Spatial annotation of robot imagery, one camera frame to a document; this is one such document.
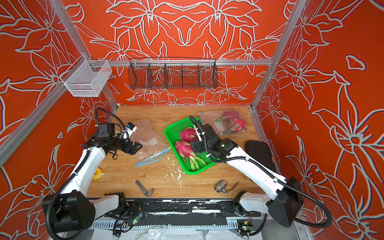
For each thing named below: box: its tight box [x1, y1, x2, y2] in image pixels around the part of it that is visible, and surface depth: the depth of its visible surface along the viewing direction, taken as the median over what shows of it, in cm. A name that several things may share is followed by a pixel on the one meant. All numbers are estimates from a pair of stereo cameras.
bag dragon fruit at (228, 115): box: [214, 110, 240, 122], surface depth 108 cm
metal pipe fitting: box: [214, 179, 228, 195], surface depth 78 cm
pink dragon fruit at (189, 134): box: [179, 127, 198, 142], surface depth 94 cm
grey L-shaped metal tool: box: [135, 180, 155, 197], surface depth 80 cm
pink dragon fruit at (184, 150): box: [175, 140, 207, 171], surface depth 87 cm
